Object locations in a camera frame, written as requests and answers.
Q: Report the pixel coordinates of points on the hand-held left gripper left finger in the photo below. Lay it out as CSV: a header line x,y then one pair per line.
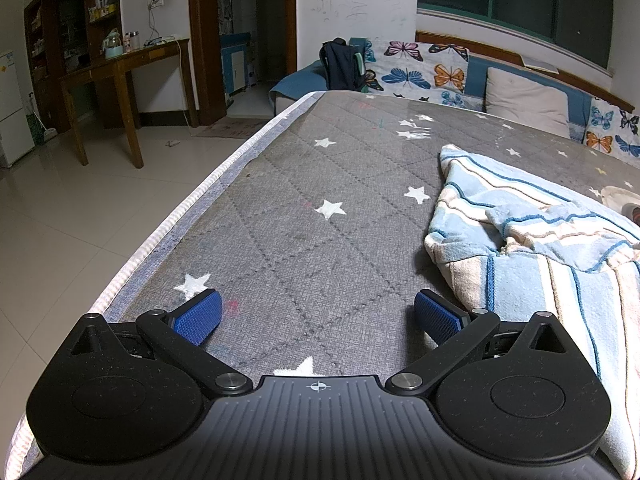
x,y
200,317

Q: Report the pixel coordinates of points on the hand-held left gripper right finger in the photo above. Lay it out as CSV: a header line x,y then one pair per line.
x,y
435,317

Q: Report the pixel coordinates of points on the blue striped garment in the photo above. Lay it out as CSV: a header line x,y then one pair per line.
x,y
525,270

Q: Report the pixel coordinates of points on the grey star print mattress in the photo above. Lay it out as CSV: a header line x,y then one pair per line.
x,y
310,240

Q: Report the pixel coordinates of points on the paper scrap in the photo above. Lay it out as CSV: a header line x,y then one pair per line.
x,y
172,143

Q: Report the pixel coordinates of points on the doormat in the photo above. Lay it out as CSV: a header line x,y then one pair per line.
x,y
232,129

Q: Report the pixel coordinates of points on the beige pillow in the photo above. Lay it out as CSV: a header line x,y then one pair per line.
x,y
525,100

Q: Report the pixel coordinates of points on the butterfly-print pillow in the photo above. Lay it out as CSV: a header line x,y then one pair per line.
x,y
612,127
415,72

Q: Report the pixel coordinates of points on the blue and white cabinet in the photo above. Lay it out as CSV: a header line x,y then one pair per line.
x,y
235,62

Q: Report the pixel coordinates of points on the wooden table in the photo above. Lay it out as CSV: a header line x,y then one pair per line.
x,y
125,62

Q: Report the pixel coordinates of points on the dark backpack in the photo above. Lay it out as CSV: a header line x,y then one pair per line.
x,y
340,67

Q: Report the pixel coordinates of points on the book on window sill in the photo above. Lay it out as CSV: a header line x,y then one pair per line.
x,y
540,63

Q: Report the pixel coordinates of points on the white refrigerator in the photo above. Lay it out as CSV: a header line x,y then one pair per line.
x,y
12,110

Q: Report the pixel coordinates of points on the light green kettle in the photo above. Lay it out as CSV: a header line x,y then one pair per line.
x,y
112,47

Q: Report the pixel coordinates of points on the small jar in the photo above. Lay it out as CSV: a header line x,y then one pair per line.
x,y
131,41

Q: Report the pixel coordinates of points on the dark wooden shelf cabinet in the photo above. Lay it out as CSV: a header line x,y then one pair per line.
x,y
50,35

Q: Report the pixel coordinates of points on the blue sofa with wooden frame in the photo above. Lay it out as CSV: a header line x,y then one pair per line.
x,y
300,82

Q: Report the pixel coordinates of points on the wooden door frame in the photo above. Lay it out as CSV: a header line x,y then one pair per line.
x,y
200,35

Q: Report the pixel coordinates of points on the wall power socket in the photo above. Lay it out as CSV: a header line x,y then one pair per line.
x,y
156,2

